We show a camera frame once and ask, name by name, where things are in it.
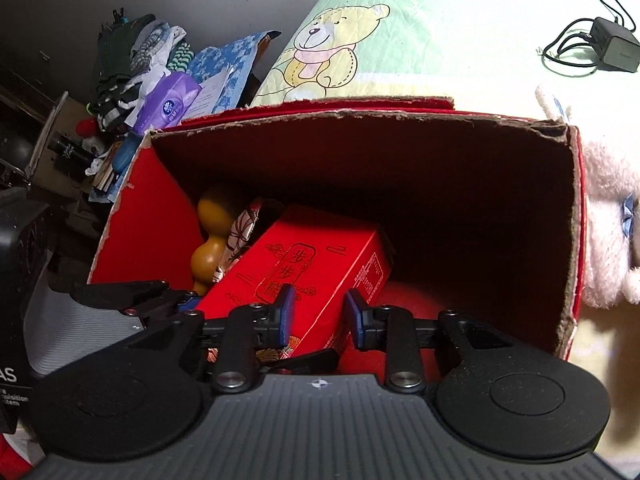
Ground black charger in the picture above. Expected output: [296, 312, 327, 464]
[590, 16, 640, 73]

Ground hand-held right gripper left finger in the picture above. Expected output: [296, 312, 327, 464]
[122, 284, 297, 395]

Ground red gift carton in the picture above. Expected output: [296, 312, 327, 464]
[192, 204, 396, 376]

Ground red cardboard box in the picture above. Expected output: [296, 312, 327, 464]
[87, 96, 587, 378]

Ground white plush toy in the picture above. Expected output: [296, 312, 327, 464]
[535, 82, 640, 311]

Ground blue floral paper bag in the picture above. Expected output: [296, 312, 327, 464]
[187, 30, 283, 116]

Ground white red patterned pouch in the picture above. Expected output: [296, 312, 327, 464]
[212, 197, 286, 286]

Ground brown wooden gourd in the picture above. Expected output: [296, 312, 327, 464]
[190, 185, 251, 296]

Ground pile of clothes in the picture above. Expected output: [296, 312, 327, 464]
[87, 7, 196, 131]

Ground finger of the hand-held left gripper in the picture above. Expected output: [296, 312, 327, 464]
[69, 280, 203, 330]
[257, 349, 342, 375]

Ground stack of small booklets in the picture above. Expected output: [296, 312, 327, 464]
[85, 140, 136, 203]

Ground red cloth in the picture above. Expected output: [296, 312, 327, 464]
[0, 432, 46, 480]

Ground bear printed blanket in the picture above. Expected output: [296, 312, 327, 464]
[250, 0, 640, 461]

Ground purple tissue pack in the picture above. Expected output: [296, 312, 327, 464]
[132, 71, 203, 133]

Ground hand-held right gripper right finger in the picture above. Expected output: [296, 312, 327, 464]
[346, 289, 519, 395]

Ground black charger cable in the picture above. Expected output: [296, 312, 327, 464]
[537, 0, 631, 77]

